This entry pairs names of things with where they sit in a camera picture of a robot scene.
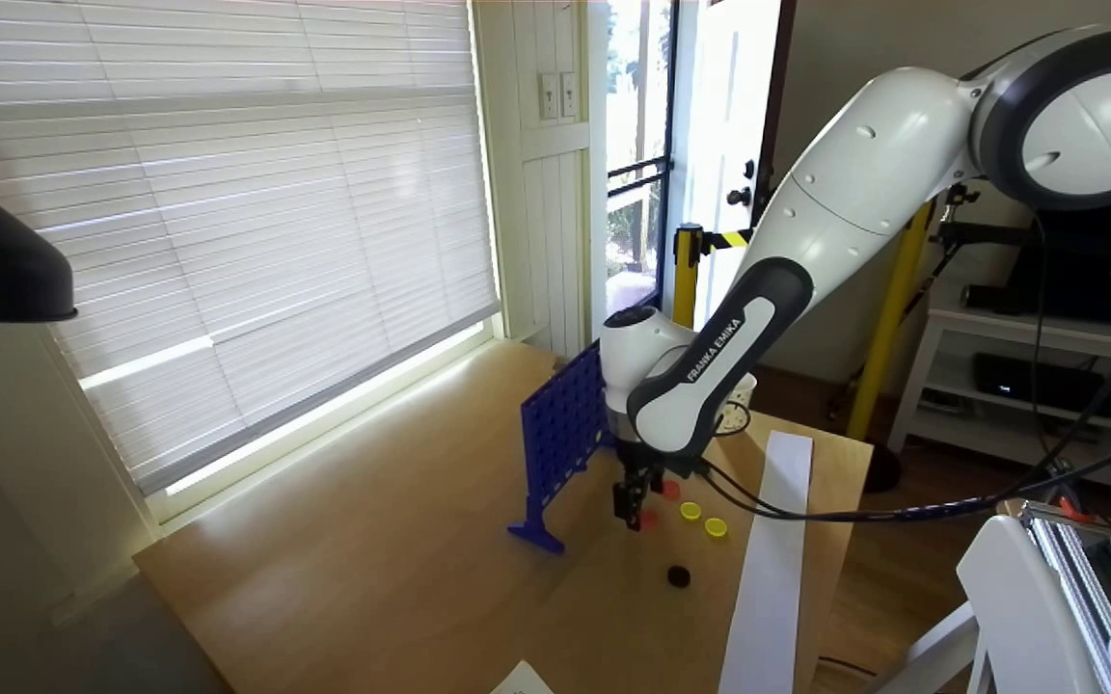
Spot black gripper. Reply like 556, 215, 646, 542
610, 438, 666, 530

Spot blue token holder grid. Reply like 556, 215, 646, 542
504, 341, 617, 558

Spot white paper strip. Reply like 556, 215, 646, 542
713, 427, 819, 694

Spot white paper sheet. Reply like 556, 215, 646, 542
490, 655, 556, 694

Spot yellow stand pole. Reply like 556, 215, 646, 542
845, 198, 943, 447

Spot white door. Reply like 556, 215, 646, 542
671, 0, 788, 324

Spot white shelf unit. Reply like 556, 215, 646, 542
887, 306, 1111, 505

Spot black device on shelf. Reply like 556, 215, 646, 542
971, 352, 1111, 420

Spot large white window blinds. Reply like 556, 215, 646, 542
0, 0, 504, 499

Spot black television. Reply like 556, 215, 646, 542
962, 188, 1111, 332

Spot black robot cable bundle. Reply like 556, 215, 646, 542
696, 210, 1111, 530

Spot yellow black barrier post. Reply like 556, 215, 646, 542
666, 225, 752, 332

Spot white light switch plate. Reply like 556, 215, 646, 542
538, 64, 588, 125

